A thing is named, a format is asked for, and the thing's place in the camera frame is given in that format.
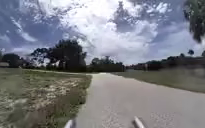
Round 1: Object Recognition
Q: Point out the robot's own part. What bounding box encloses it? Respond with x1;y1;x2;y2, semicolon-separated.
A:
133;115;146;128
63;119;75;128

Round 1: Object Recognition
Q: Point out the row of trees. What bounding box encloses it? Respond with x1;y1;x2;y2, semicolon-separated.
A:
29;39;126;74
0;44;26;69
125;49;205;72

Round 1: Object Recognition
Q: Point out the grey concrete path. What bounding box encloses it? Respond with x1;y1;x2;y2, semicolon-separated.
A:
75;72;205;128

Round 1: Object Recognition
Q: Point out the grass verge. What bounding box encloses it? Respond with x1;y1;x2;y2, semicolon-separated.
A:
112;68;205;96

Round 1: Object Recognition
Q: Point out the overhanging tree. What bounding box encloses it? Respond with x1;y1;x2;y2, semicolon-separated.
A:
183;0;205;50

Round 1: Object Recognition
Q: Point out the patchy grass field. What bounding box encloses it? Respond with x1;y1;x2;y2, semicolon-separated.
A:
0;67;93;128

